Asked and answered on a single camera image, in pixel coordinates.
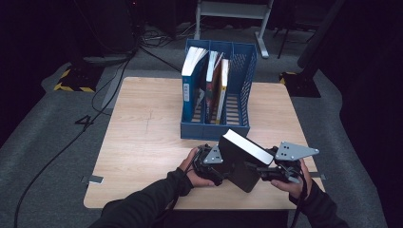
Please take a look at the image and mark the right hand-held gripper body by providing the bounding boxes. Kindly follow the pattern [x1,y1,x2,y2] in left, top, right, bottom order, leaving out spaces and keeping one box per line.
[269,141,320,184]

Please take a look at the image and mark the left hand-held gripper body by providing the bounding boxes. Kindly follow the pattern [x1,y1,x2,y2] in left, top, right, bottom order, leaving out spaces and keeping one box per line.
[193,143,224,177]

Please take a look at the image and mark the black cover book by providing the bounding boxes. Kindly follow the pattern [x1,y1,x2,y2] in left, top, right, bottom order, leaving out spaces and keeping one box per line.
[218,128,275,194]

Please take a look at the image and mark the yellow cover book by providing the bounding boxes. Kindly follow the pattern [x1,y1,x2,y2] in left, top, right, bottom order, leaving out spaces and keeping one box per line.
[216,58,230,125]

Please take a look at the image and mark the blue landscape cover book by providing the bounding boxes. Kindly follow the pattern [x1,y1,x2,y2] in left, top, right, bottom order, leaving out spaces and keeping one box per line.
[181,46,209,123]

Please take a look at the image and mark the blue plastic file rack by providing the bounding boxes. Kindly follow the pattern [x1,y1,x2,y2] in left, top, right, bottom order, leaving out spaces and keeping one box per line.
[180,38,259,142]

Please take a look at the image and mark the person's left hand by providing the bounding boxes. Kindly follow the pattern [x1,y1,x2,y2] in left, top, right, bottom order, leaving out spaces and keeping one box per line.
[179,146,217,188]

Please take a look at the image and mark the person's right hand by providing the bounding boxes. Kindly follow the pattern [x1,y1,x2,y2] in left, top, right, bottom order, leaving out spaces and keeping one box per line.
[270,160,313,200]

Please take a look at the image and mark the black yellow striped base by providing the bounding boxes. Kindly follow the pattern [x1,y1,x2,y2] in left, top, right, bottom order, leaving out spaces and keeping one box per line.
[52,61,106,93]
[278,70,321,99]

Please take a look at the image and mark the black tripod stand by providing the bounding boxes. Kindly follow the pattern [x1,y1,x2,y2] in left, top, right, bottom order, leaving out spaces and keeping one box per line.
[274,18,305,60]

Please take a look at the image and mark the black slanted pole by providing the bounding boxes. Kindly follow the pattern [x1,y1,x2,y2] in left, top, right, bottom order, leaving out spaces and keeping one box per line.
[297,0,346,80]

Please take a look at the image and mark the right hand-held gripper cable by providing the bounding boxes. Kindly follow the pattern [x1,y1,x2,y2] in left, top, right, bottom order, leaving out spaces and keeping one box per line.
[289,161,310,228]

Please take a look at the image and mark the hand-held gripper cable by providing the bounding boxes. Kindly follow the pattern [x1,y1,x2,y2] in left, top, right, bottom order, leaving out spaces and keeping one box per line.
[158,148,203,222]
[289,161,310,228]

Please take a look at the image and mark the left hand-held gripper cable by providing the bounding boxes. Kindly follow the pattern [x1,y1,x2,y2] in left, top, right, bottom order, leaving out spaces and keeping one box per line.
[158,148,203,222]

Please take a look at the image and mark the straight black floor cable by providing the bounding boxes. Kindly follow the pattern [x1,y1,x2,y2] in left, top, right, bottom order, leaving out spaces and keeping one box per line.
[139,47,186,75]

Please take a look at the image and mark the looped black floor cable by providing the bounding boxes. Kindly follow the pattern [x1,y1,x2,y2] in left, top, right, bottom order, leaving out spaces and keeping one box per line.
[91,56,134,117]

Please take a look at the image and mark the tangle of floor cables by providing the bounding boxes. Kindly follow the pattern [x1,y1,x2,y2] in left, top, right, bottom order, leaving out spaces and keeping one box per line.
[141,22,198,48]

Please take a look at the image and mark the white metal stand frame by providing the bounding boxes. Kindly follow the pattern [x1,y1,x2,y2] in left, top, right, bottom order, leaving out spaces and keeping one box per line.
[193,0,275,60]

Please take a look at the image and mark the long black floor cable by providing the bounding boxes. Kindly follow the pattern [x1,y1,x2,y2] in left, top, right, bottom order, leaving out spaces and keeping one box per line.
[13,53,134,228]

